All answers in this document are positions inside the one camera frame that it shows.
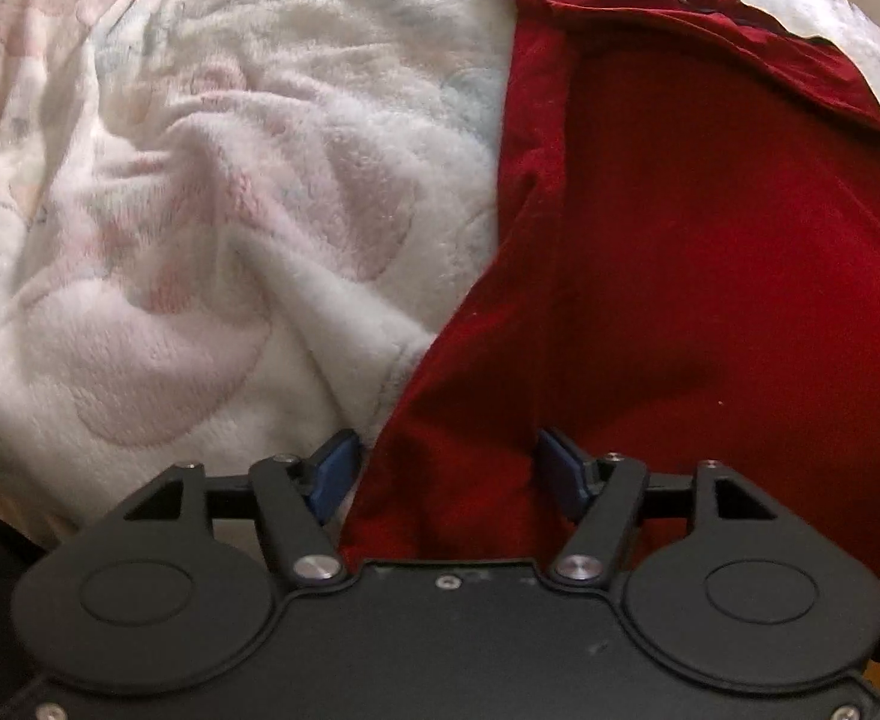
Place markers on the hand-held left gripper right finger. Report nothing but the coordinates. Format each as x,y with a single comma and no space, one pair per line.
562,469

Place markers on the white floral fleece blanket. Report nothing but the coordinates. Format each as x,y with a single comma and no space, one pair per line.
185,225

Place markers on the red shirt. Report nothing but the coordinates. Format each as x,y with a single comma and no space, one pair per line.
672,277

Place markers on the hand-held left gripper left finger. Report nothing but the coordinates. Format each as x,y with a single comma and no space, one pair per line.
333,465

